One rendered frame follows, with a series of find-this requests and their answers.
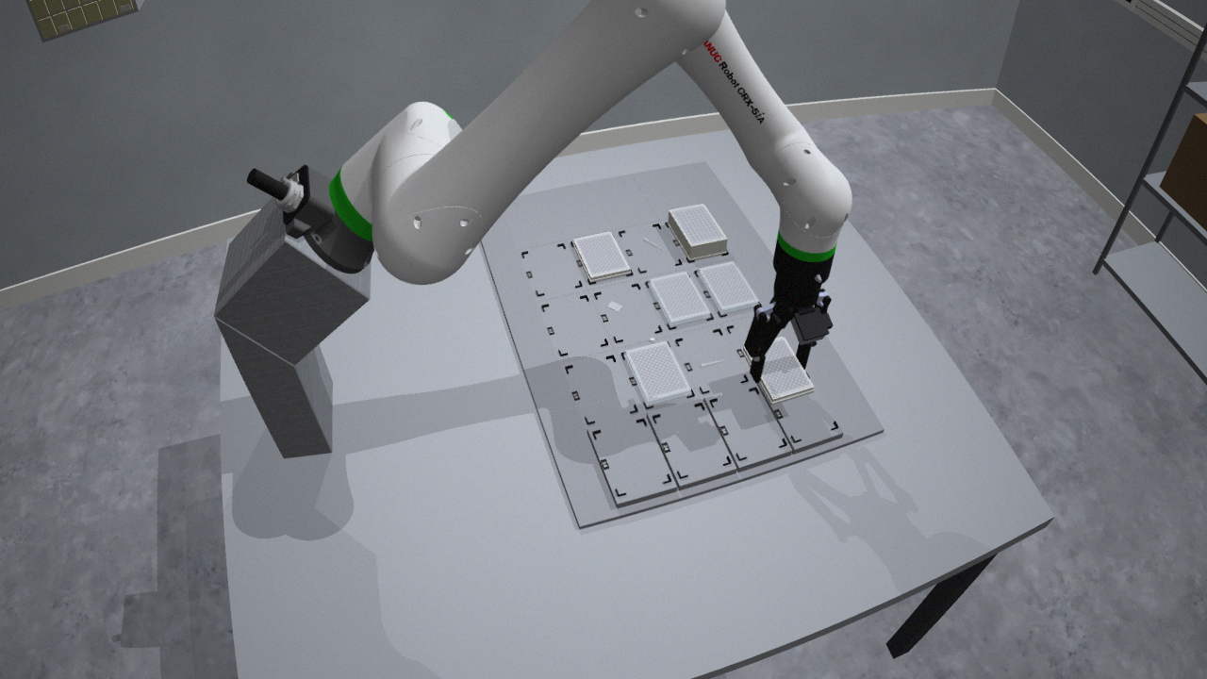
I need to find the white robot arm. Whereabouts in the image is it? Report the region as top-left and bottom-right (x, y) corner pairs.
(247, 0), (852, 288)

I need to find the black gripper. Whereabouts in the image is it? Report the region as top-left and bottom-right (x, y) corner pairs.
(744, 273), (832, 384)

